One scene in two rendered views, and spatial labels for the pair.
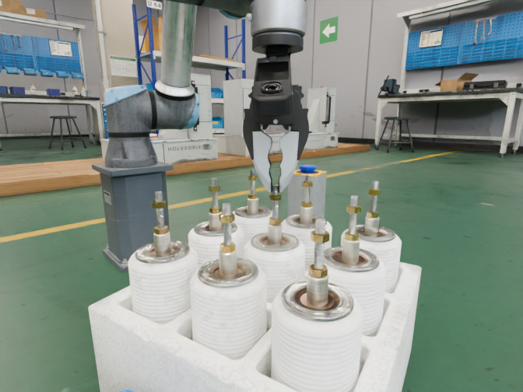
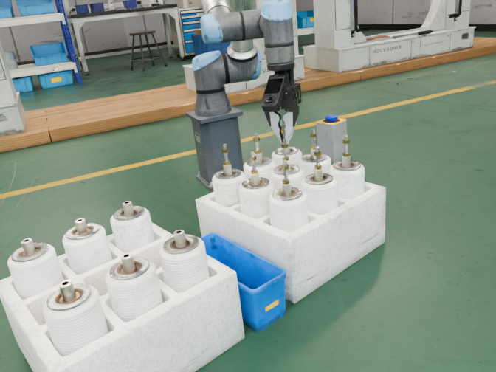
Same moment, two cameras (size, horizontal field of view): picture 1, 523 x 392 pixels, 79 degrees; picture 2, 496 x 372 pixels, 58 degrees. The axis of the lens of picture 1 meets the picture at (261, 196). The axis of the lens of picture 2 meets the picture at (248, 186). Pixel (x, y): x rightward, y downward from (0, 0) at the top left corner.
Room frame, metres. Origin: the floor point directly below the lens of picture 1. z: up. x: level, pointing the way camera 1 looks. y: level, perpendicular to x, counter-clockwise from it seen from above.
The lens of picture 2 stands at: (-0.68, -0.31, 0.70)
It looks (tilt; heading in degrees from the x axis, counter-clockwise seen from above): 22 degrees down; 20
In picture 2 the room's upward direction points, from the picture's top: 6 degrees counter-clockwise
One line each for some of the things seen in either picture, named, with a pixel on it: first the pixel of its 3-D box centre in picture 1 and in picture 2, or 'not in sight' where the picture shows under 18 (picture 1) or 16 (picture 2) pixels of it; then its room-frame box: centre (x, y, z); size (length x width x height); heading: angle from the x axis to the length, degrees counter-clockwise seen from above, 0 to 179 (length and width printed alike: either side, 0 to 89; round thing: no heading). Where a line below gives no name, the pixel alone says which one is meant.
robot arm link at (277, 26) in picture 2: not in sight; (277, 23); (0.48, -0.02, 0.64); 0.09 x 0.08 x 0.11; 28
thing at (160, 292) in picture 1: (167, 308); (232, 203); (0.43, 0.14, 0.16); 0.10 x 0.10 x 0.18
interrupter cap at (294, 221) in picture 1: (306, 222); (314, 158); (0.57, -0.08, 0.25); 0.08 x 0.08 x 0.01
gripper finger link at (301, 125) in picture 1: (292, 129); (289, 110); (0.46, -0.04, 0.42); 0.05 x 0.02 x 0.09; 85
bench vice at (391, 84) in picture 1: (390, 85); not in sight; (4.67, -1.79, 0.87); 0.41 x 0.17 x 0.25; 132
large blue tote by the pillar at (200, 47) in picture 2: not in sight; (213, 47); (4.90, 1.95, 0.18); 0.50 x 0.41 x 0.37; 47
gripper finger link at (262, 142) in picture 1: (264, 159); (279, 125); (0.49, 0.00, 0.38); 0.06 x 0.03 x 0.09; 175
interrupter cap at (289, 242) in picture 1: (275, 242); (286, 170); (0.47, -0.02, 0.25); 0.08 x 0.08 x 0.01
